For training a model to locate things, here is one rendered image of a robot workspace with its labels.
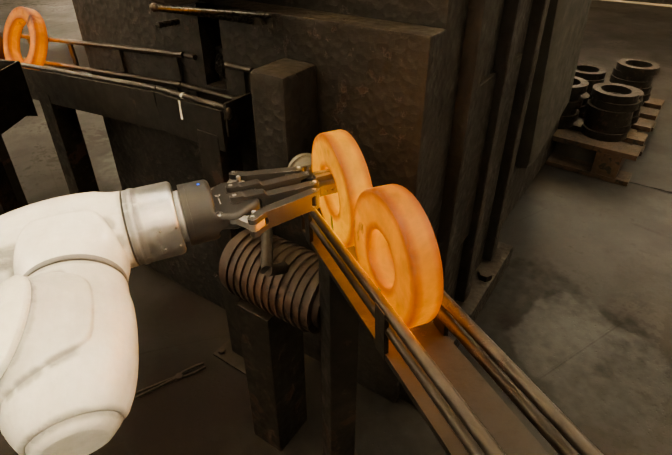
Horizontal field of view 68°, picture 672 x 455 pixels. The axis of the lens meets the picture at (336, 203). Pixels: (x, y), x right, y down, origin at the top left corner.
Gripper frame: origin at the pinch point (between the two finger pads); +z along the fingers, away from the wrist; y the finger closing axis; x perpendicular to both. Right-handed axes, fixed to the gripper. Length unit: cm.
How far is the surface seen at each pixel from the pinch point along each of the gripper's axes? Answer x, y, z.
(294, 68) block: 6.3, -27.9, 2.9
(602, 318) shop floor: -78, -18, 85
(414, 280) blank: 1.1, 22.4, -1.3
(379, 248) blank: -2.7, 12.3, -0.1
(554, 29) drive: -5, -60, 88
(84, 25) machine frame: 5, -89, -33
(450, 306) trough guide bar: -3.4, 22.8, 2.7
